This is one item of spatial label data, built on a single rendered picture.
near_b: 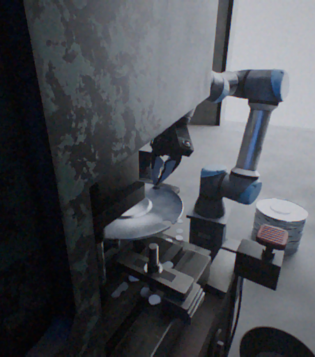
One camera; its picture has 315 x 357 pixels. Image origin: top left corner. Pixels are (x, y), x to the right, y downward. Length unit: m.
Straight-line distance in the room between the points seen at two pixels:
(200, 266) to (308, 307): 1.09
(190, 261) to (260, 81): 0.75
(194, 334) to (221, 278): 0.15
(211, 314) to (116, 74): 0.53
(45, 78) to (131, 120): 0.11
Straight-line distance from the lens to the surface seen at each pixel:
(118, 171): 0.48
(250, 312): 1.52
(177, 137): 0.67
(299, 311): 1.61
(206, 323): 0.63
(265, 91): 1.11
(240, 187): 1.13
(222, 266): 0.72
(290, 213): 1.87
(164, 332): 0.51
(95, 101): 0.25
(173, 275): 0.52
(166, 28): 0.35
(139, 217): 0.62
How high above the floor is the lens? 1.11
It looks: 24 degrees down
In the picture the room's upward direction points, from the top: straight up
